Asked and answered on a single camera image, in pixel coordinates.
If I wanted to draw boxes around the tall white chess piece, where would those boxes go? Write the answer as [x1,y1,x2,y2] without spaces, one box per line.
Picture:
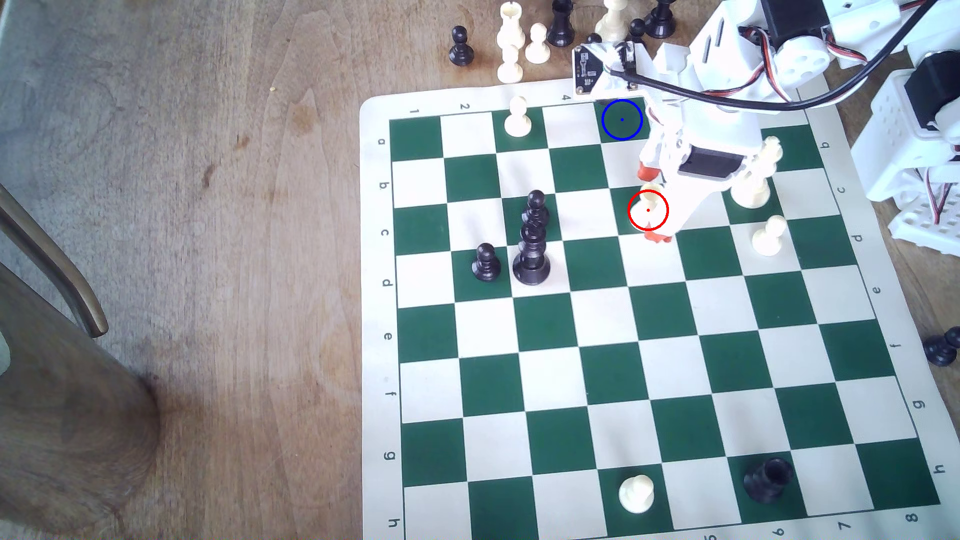
[729,136,785,210]

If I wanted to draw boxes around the white chess king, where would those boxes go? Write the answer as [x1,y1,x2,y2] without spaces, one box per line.
[497,1,528,52]

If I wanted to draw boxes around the green and white chess mat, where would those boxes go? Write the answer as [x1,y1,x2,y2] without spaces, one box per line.
[358,56,960,540]

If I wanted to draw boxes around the white pawn bottom board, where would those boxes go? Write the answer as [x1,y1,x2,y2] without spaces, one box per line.
[618,474,656,516]

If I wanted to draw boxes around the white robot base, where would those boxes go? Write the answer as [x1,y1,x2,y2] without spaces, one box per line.
[851,48,960,260]

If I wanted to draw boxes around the small camera circuit board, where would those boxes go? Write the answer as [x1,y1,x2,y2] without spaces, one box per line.
[573,42,648,98]

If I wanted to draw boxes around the red white black servo wires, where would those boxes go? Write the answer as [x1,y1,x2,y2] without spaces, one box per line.
[921,166,960,226]

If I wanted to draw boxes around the wooden chair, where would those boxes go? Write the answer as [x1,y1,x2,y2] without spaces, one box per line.
[0,183,162,534]

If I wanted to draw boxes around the black chess piece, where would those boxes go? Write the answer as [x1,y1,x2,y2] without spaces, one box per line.
[922,326,960,369]

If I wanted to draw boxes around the white chess pawn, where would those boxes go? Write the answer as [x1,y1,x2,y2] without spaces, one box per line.
[496,45,525,84]
[751,214,789,258]
[524,22,552,65]
[503,95,533,138]

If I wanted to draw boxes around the black chess king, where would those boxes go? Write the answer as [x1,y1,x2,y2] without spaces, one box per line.
[643,0,678,40]

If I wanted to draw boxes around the white chess queen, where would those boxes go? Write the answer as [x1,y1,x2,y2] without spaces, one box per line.
[596,0,631,44]

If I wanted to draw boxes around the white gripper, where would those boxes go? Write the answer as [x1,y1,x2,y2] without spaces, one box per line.
[637,16,783,245]

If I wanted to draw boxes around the black chess rook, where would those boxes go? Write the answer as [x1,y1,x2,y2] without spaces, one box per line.
[742,457,795,504]
[546,0,576,48]

